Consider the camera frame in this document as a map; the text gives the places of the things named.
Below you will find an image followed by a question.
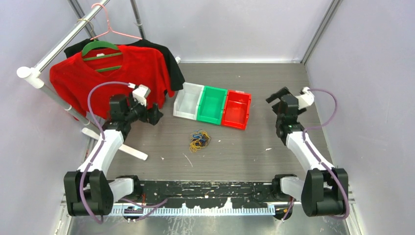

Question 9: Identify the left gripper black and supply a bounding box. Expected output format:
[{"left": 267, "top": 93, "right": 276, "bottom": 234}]
[{"left": 125, "top": 93, "right": 163, "bottom": 126}]

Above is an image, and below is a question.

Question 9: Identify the cable bundle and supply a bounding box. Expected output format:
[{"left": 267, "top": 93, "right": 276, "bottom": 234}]
[{"left": 189, "top": 130, "right": 212, "bottom": 154}]

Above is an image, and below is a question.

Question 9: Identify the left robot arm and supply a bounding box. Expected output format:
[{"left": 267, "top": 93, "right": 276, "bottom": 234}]
[{"left": 64, "top": 94, "right": 147, "bottom": 216}]

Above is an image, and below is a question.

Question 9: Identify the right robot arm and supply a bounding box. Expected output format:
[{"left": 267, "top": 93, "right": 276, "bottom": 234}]
[{"left": 266, "top": 87, "right": 350, "bottom": 221}]

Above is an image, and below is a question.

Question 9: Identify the white plastic bin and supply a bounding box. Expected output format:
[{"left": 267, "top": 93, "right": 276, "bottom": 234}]
[{"left": 173, "top": 82, "right": 205, "bottom": 120}]

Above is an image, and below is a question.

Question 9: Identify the black t-shirt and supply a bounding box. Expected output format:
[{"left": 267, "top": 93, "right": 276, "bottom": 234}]
[{"left": 64, "top": 38, "right": 185, "bottom": 92}]

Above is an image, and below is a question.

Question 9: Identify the red plastic bin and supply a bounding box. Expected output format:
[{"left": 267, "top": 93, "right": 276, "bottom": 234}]
[{"left": 221, "top": 90, "right": 252, "bottom": 130}]

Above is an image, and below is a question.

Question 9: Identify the green plastic bin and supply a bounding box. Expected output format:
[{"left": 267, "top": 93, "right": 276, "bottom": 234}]
[{"left": 197, "top": 86, "right": 228, "bottom": 125}]

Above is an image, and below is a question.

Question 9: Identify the red t-shirt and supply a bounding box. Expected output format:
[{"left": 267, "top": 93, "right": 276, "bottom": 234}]
[{"left": 49, "top": 45, "right": 175, "bottom": 120}]

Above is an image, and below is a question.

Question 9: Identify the green clothes hanger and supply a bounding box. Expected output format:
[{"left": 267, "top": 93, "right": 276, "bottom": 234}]
[{"left": 81, "top": 40, "right": 122, "bottom": 61}]

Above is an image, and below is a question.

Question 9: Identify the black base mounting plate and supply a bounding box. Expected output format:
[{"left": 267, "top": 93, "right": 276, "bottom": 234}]
[{"left": 122, "top": 180, "right": 291, "bottom": 209}]

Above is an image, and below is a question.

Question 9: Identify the white clothes rack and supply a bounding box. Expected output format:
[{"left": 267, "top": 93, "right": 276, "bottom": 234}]
[{"left": 16, "top": 0, "right": 149, "bottom": 161}]

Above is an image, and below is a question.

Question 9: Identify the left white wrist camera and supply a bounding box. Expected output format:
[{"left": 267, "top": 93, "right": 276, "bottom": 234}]
[{"left": 132, "top": 85, "right": 151, "bottom": 107}]

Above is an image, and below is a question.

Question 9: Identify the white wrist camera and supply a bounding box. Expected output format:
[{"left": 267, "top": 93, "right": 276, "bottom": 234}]
[
  {"left": 296, "top": 87, "right": 315, "bottom": 110},
  {"left": 132, "top": 85, "right": 151, "bottom": 107}
]

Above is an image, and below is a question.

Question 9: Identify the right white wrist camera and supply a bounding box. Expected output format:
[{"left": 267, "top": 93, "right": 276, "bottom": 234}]
[{"left": 296, "top": 87, "right": 315, "bottom": 110}]

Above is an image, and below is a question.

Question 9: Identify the pink wire hanger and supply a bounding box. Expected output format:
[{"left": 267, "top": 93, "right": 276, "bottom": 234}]
[{"left": 90, "top": 3, "right": 143, "bottom": 40}]

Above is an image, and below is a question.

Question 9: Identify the white slotted cable duct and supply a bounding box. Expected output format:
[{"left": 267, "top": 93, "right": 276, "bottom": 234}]
[{"left": 108, "top": 204, "right": 275, "bottom": 216}]

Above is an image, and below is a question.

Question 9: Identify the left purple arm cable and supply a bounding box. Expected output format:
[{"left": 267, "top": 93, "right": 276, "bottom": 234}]
[{"left": 79, "top": 81, "right": 137, "bottom": 224}]

